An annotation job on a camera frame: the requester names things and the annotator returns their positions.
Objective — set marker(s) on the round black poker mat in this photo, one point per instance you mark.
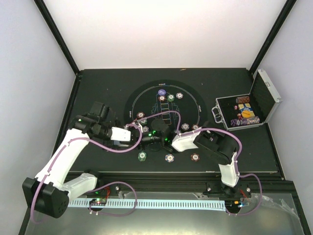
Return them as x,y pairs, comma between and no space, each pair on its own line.
190,109

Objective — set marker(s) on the purple round button chip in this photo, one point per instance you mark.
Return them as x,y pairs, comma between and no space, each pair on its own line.
161,92

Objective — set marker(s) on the orange yellow card box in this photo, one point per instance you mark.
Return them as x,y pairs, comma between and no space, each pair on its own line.
247,113

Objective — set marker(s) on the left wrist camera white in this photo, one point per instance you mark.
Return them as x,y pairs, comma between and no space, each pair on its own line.
120,134

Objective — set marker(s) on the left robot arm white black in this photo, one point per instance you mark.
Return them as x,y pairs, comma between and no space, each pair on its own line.
48,192

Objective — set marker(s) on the brown poker chip stack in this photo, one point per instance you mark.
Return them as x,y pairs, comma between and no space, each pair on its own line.
195,157

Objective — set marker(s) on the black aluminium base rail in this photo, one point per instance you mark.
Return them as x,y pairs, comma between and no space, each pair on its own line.
207,183

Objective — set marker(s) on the red white chip top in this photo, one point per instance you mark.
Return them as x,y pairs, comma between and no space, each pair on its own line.
161,98

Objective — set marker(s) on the purple chip row in case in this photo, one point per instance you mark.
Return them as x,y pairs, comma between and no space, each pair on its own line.
244,121

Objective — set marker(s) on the aluminium poker case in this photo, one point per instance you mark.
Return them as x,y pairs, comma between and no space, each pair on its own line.
264,100

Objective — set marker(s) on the brown chip row in case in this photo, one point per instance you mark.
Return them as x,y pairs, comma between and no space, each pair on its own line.
242,99

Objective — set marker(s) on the green poker chip stack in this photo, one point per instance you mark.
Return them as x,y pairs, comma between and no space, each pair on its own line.
142,156

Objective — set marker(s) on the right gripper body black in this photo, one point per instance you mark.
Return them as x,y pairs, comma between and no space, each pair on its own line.
150,139

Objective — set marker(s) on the red white chip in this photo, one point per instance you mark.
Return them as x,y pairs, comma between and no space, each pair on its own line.
195,127
161,98
140,115

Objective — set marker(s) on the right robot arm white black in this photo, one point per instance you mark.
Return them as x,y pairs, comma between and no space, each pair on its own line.
220,145

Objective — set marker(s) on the blue card box in case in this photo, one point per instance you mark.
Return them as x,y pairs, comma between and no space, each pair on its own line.
244,106

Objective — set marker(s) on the white perforated strip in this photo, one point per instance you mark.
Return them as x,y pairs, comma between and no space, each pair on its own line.
163,204

